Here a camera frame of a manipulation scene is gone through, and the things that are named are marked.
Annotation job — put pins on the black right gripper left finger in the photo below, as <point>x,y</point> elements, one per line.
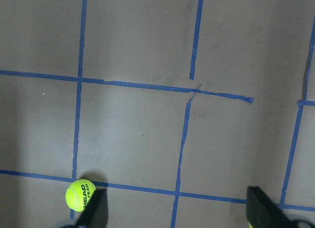
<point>95,214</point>

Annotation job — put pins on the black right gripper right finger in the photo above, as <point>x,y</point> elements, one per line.
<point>262,212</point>

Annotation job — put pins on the HEAD tennis ball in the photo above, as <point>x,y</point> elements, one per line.
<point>79,193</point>

